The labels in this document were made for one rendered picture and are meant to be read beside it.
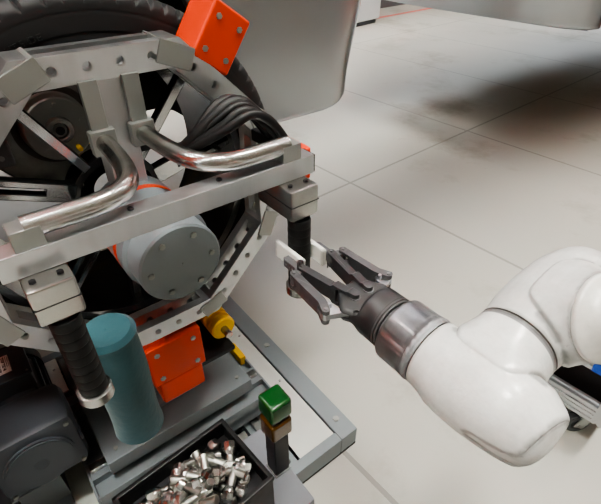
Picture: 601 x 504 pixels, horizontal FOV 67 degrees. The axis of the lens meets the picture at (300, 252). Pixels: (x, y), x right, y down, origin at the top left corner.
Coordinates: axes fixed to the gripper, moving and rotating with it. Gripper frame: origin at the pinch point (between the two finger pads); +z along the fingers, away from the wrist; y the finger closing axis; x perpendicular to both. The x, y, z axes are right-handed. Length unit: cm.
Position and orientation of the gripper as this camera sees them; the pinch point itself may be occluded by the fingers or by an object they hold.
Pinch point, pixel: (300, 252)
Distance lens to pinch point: 72.3
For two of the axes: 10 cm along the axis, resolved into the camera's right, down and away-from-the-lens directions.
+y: 7.9, -3.7, 4.9
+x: 0.0, -8.0, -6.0
